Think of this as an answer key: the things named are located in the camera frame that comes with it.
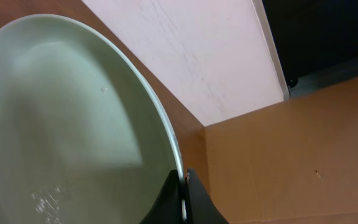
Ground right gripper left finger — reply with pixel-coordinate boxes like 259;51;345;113
140;170;183;224

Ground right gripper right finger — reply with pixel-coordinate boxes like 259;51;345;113
185;169;229;224

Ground light blue plate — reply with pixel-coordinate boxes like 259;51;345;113
0;14;183;223

